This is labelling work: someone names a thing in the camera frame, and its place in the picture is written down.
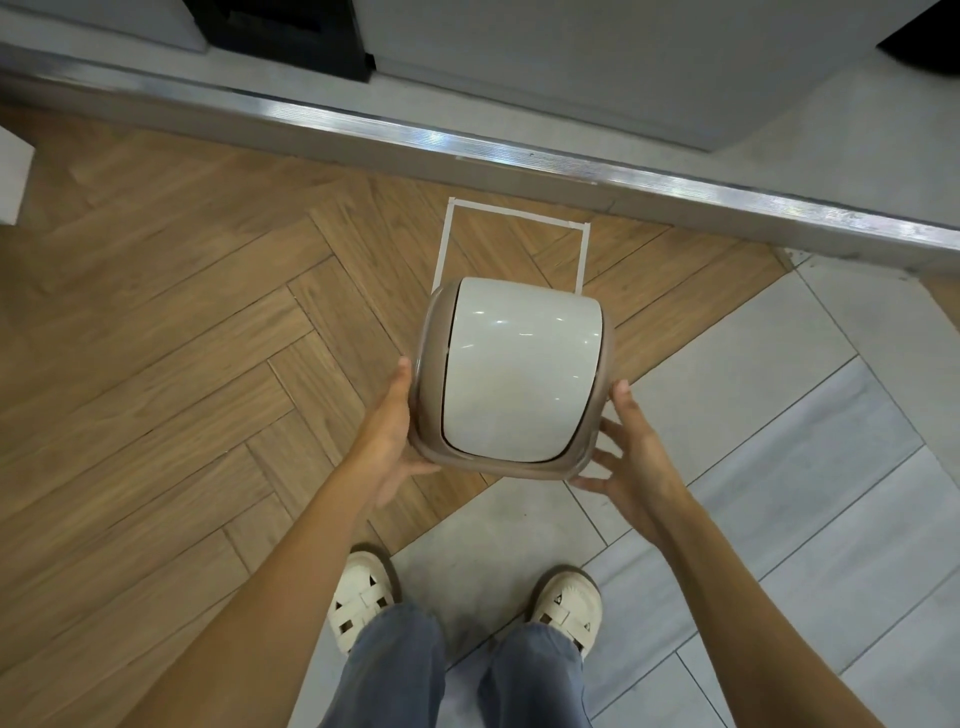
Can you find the cream sandal shoe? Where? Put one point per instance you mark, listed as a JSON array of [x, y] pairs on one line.
[[566, 604], [361, 600]]

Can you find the person's right middle finger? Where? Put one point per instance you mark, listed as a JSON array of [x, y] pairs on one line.
[[596, 482]]

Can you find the metal step edge strip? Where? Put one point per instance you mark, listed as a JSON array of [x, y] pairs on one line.
[[450, 142]]

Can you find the person's left thumb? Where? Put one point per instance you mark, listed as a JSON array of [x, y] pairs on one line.
[[403, 390]]

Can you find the light grey cabinet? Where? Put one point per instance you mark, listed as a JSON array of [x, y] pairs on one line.
[[90, 19]]

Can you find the white board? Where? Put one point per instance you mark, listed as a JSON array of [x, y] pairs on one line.
[[13, 176]]

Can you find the person's right forearm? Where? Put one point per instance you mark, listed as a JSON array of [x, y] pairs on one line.
[[765, 615]]

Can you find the person's right thumb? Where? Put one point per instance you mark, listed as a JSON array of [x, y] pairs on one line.
[[626, 409]]

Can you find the black object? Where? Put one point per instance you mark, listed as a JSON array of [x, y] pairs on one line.
[[926, 30]]

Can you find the white tape floor outline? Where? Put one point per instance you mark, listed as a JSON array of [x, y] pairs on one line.
[[517, 214]]

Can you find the blue jeans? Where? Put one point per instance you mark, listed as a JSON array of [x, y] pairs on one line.
[[397, 667]]

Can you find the person's left hand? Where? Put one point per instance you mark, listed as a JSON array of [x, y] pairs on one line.
[[382, 450]]

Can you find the cream right sandal shoe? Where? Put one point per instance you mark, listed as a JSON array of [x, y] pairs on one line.
[[566, 604]]

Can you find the cream left sandal shoe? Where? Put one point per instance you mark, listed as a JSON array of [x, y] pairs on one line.
[[361, 600]]

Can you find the taupe bin with white lid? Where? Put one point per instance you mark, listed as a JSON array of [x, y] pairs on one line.
[[517, 367]]

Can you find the person's left forearm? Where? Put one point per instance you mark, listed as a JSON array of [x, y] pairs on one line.
[[262, 607]]

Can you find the black appliance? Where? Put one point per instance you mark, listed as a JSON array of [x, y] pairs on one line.
[[262, 34]]

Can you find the person's right hand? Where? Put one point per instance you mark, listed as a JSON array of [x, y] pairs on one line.
[[645, 480]]

